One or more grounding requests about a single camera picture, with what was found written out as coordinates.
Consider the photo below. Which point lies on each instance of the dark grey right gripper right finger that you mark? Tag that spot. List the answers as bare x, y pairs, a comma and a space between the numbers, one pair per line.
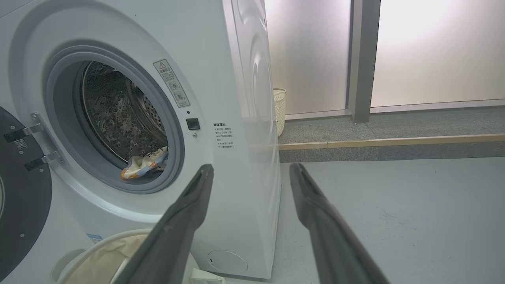
331, 240

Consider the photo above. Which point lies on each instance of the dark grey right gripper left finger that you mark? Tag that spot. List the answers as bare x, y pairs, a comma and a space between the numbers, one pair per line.
173, 236

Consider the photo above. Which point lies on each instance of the cream patterned garment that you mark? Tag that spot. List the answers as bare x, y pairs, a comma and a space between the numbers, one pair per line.
140, 165

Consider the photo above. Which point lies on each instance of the black round glass machine door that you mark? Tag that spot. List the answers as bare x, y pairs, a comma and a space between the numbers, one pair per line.
23, 205

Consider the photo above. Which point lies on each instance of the cream fabric laundry basket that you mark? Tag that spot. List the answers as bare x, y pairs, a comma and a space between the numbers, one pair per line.
102, 252

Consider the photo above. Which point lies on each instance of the white plastic perforated basket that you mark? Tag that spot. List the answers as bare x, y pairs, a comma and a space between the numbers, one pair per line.
279, 112

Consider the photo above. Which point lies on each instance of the white washing machine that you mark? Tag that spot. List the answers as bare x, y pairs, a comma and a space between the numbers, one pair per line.
221, 79

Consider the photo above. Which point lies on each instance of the blue energy label sticker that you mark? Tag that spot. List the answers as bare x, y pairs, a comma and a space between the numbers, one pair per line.
94, 238

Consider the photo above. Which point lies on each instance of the black text label sticker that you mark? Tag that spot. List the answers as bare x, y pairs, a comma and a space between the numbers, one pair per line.
224, 136

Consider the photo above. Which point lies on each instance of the wooden floor strip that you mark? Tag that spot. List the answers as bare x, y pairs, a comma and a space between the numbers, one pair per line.
394, 141

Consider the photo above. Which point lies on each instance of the warning sticker with red triangle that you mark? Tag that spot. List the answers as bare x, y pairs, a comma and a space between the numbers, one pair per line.
171, 83

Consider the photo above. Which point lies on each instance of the grey window frame post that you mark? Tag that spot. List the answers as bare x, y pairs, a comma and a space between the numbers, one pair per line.
363, 59

